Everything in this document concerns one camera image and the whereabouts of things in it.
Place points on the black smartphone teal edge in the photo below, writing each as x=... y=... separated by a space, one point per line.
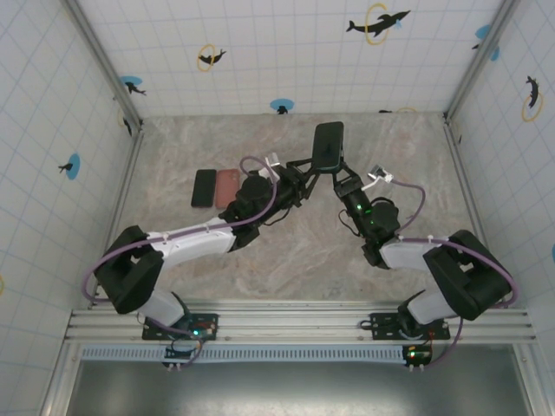
x=328 y=145

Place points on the pink phone case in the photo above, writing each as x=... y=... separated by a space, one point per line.
x=225 y=190

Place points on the black phone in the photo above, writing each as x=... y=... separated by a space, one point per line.
x=204 y=188

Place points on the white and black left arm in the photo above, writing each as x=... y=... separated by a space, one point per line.
x=130 y=268

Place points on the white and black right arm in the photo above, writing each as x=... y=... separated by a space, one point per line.
x=468 y=277

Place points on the blue round fish sticker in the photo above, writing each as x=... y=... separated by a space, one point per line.
x=494 y=53
x=282 y=105
x=483 y=32
x=130 y=82
x=71 y=167

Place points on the small controller board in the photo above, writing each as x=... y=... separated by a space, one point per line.
x=418 y=356
x=184 y=349

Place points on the grey metal panel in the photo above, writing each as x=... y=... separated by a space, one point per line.
x=295 y=390

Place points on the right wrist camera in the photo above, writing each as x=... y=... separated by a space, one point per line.
x=378 y=173

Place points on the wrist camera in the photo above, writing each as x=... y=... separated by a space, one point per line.
x=378 y=173
x=273 y=164

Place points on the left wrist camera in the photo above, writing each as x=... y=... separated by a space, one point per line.
x=273 y=164

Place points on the aluminium side rail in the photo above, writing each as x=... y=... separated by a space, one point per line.
x=466 y=182
x=119 y=203

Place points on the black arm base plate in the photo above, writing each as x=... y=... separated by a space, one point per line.
x=208 y=325
x=386 y=325

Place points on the wide aluminium mounting rail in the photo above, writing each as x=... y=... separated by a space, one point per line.
x=295 y=325

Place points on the aluminium corner post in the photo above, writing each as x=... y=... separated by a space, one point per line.
x=481 y=58
x=104 y=65

